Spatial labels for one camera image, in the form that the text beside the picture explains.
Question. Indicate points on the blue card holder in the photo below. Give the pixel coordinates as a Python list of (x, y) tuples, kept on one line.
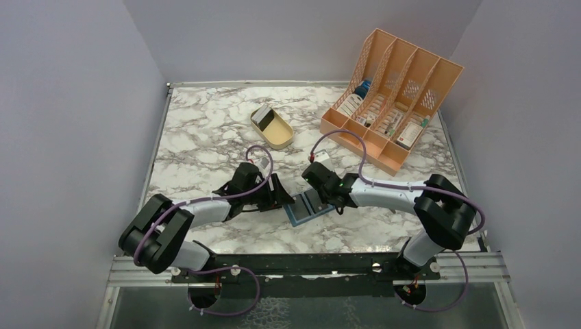
[(307, 206)]

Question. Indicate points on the blue bottle in organizer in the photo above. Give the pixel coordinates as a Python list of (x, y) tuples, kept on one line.
[(362, 89)]

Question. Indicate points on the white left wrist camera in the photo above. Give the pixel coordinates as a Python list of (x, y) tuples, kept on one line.
[(262, 163)]

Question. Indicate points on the white box in organizer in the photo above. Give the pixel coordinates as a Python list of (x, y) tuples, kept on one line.
[(350, 104)]

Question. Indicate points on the red white medicine box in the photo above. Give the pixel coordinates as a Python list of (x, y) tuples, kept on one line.
[(409, 135)]

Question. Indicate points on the black mounting rail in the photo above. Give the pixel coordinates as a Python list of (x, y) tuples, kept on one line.
[(244, 276)]

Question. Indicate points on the orange file organizer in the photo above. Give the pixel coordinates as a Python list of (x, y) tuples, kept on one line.
[(408, 83)]

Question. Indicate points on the beige oval tray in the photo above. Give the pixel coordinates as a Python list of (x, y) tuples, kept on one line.
[(278, 134)]

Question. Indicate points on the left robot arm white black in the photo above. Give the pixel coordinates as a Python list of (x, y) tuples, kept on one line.
[(156, 237)]

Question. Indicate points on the stack of cards in tray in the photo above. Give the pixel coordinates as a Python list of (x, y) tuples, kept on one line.
[(263, 116)]

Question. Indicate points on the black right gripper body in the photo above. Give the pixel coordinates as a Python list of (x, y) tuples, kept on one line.
[(325, 197)]

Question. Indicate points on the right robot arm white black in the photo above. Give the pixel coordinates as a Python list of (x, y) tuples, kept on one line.
[(444, 212)]

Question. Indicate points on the small items in organizer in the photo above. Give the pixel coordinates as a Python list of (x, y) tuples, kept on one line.
[(366, 120)]

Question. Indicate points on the black credit card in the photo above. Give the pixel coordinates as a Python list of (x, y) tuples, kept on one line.
[(299, 212), (316, 204)]

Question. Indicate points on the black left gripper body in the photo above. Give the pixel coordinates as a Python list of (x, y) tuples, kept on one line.
[(257, 199)]

